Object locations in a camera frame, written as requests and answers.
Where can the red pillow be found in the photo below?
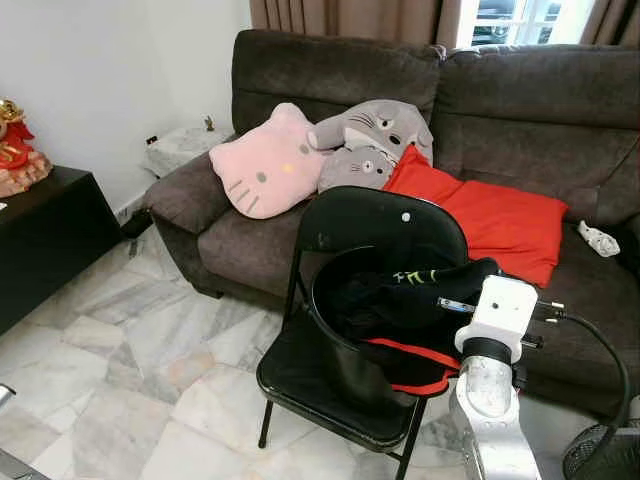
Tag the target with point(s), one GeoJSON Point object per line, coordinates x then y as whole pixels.
{"type": "Point", "coordinates": [500, 220]}

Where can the bright window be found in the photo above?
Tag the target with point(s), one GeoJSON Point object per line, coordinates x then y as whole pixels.
{"type": "Point", "coordinates": [520, 15]}

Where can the black TV console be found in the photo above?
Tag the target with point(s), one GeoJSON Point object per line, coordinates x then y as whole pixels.
{"type": "Point", "coordinates": [50, 240]}

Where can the small white patterned toy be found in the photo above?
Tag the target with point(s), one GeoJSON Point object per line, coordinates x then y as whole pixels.
{"type": "Point", "coordinates": [600, 240]}

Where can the dark grey fabric sofa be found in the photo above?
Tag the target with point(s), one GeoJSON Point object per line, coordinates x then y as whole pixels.
{"type": "Point", "coordinates": [540, 110]}

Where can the red Buddha statue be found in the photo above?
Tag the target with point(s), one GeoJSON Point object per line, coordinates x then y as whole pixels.
{"type": "Point", "coordinates": [20, 160]}

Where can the small grey Totoro plush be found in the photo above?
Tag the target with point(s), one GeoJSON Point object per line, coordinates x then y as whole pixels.
{"type": "Point", "coordinates": [355, 170]}

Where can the pink cat face cushion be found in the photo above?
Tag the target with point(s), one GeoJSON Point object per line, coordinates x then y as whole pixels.
{"type": "Point", "coordinates": [270, 165]}

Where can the large grey Totoro plush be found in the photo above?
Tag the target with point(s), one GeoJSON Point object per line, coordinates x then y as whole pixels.
{"type": "Point", "coordinates": [385, 120]}

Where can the tiny dark figurine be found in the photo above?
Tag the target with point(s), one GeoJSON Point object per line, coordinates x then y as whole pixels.
{"type": "Point", "coordinates": [210, 124]}

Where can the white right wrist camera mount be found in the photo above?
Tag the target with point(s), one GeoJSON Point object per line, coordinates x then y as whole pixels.
{"type": "Point", "coordinates": [500, 315]}

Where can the white marble side table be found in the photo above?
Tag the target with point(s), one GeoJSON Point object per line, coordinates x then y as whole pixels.
{"type": "Point", "coordinates": [185, 148]}

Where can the brown curtain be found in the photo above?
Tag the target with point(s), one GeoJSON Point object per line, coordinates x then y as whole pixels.
{"type": "Point", "coordinates": [350, 20]}
{"type": "Point", "coordinates": [615, 20]}

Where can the black folding chair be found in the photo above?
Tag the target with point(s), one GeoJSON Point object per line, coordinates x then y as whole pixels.
{"type": "Point", "coordinates": [380, 215]}

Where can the floor fan with black grille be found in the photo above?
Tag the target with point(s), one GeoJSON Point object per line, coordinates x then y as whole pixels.
{"type": "Point", "coordinates": [600, 460]}

